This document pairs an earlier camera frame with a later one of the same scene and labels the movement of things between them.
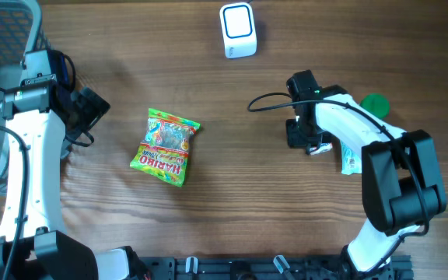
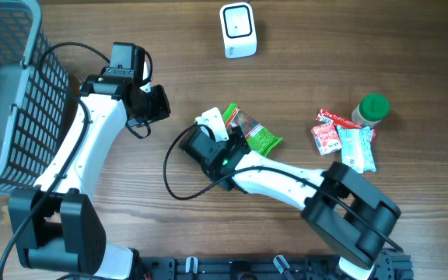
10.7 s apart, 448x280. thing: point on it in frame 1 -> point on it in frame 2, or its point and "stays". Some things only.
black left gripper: x=94 y=106 -> x=162 y=110
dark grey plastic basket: x=5 y=30 stays
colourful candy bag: x=165 y=147 -> x=260 y=138
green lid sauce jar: x=376 y=103 stays
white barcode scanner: x=238 y=29 stays
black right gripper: x=296 y=140 -> x=238 y=137
